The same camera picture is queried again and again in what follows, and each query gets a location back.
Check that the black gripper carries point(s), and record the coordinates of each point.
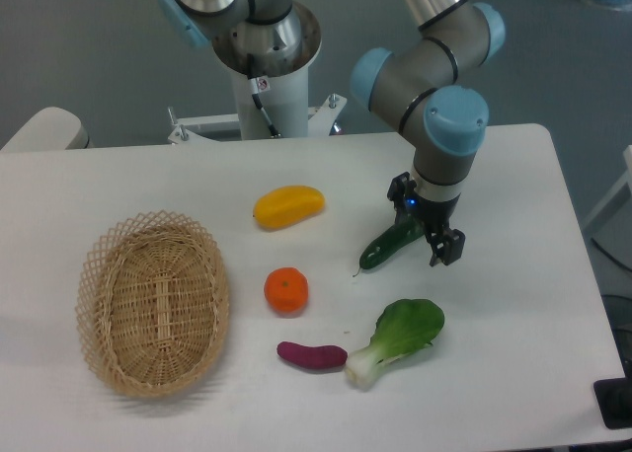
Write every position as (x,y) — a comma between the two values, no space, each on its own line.
(447,244)

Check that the green cucumber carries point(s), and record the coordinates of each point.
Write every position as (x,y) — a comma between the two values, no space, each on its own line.
(385,246)

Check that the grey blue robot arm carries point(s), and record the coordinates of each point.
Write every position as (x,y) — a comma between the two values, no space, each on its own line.
(416,93)

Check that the green bok choy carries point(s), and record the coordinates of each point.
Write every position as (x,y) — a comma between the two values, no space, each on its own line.
(405,327)

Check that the yellow mango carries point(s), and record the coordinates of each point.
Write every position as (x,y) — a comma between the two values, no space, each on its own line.
(286,206)

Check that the orange tangerine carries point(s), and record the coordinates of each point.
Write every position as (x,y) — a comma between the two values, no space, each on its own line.
(286,290)

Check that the purple sweet potato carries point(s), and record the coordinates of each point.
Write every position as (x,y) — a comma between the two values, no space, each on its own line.
(314,358)

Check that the black device at table edge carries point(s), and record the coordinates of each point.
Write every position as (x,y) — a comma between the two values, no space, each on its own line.
(614,401)

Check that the woven wicker basket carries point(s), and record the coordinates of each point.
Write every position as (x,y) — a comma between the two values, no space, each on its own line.
(153,305)

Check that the white chair back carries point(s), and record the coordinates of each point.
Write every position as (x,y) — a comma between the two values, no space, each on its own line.
(51,129)

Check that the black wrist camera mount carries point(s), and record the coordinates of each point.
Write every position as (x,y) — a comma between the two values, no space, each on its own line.
(401,192)

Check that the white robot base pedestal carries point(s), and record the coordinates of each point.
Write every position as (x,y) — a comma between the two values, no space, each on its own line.
(268,66)

